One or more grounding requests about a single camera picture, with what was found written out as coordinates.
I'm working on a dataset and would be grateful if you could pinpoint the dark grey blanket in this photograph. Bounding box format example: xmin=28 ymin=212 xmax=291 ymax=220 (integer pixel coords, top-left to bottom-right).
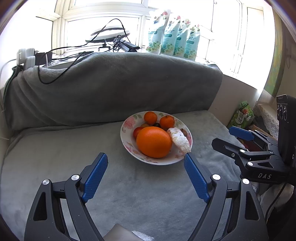
xmin=3 ymin=52 xmax=223 ymax=131

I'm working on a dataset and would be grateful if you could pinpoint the large orange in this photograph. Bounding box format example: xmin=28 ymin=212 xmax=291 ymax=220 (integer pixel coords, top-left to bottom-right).
xmin=136 ymin=126 xmax=173 ymax=159

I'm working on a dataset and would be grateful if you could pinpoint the light grey blanket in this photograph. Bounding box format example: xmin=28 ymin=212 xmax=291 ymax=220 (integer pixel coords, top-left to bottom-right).
xmin=0 ymin=110 xmax=255 ymax=241

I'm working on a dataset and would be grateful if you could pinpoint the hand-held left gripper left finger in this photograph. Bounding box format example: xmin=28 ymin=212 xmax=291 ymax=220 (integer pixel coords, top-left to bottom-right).
xmin=24 ymin=152 xmax=109 ymax=241

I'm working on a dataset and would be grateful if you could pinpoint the black power adapter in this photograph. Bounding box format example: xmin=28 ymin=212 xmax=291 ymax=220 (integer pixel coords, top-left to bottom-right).
xmin=35 ymin=52 xmax=52 ymax=65

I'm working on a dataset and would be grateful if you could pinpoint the grey brown cloth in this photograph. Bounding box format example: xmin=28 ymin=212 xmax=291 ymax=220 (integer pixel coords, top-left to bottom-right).
xmin=105 ymin=224 xmax=155 ymax=241

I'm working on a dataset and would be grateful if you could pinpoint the brown cardboard box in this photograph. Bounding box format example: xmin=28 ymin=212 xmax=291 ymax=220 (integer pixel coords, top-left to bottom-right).
xmin=238 ymin=124 xmax=275 ymax=152

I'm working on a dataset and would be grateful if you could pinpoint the black cable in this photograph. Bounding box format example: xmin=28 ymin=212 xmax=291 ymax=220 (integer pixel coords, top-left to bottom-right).
xmin=38 ymin=19 xmax=126 ymax=85

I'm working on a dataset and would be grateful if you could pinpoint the white lace cloth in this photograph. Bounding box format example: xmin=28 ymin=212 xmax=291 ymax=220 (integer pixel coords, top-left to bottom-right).
xmin=257 ymin=104 xmax=280 ymax=139

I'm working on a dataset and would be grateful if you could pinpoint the small tangerine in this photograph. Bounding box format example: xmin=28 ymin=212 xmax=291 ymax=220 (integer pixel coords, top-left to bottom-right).
xmin=144 ymin=111 xmax=158 ymax=125

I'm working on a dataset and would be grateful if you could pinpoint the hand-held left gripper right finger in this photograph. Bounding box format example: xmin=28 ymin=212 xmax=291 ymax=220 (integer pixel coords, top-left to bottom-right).
xmin=184 ymin=153 xmax=270 ymax=241

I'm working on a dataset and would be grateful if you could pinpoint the green snack bag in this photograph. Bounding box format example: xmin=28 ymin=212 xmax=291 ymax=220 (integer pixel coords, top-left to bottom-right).
xmin=228 ymin=109 xmax=255 ymax=129

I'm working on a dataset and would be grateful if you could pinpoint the floral white plate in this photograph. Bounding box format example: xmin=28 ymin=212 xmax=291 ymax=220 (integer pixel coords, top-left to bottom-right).
xmin=120 ymin=111 xmax=193 ymax=165

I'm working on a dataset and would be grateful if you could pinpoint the small green printed carton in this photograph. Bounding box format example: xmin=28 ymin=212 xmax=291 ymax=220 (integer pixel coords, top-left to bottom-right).
xmin=239 ymin=101 xmax=251 ymax=114

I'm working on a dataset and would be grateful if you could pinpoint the white ring light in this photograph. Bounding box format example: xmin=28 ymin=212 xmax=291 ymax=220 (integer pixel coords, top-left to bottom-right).
xmin=85 ymin=27 xmax=131 ymax=43

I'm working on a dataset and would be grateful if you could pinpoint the white window frame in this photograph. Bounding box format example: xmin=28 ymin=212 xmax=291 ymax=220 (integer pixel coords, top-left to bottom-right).
xmin=36 ymin=0 xmax=266 ymax=77

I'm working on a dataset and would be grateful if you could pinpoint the person's right hand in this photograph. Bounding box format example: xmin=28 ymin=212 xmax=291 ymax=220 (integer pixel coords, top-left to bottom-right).
xmin=252 ymin=182 xmax=294 ymax=209

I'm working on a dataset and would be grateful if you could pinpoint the thin white cable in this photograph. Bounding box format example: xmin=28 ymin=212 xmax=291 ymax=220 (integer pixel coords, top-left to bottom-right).
xmin=0 ymin=58 xmax=18 ymax=77

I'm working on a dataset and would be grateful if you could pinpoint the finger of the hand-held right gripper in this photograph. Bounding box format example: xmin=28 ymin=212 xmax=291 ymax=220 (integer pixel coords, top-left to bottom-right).
xmin=211 ymin=137 xmax=274 ymax=166
xmin=228 ymin=126 xmax=278 ymax=149

